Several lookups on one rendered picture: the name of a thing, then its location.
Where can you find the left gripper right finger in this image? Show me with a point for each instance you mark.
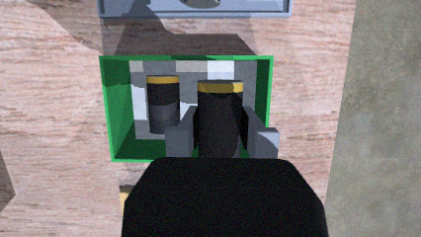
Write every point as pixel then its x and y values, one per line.
pixel 259 140

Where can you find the green open-top box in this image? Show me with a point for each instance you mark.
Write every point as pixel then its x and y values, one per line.
pixel 125 94

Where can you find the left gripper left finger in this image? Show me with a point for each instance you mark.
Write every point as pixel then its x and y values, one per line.
pixel 182 139

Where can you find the black battery with yellow band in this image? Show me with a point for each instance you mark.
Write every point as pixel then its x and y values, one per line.
pixel 163 96
pixel 202 4
pixel 220 103

